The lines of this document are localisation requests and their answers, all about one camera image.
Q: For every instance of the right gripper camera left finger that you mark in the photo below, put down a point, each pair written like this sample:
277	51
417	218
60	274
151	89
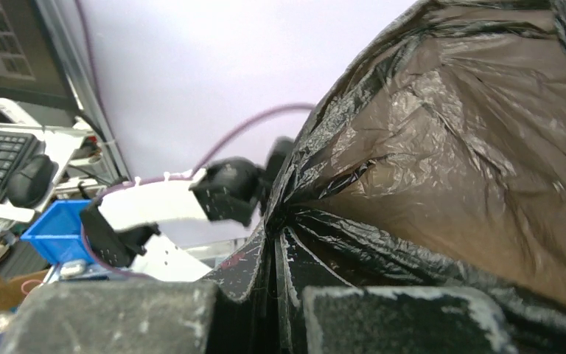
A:
134	316

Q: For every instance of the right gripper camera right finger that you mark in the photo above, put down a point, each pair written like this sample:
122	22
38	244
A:
404	319

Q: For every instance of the black trash bag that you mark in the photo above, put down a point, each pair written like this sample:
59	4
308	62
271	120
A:
438	159

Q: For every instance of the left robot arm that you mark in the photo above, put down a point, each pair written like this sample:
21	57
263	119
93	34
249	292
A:
119	228

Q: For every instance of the blue plastic box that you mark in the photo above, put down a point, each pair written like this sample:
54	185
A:
57	233

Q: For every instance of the black computer mouse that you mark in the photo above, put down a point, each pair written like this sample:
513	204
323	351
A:
30	183

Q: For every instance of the computer monitor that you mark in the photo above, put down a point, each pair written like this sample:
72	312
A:
30	68

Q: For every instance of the aluminium corner frame post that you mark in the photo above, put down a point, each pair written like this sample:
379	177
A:
67	31

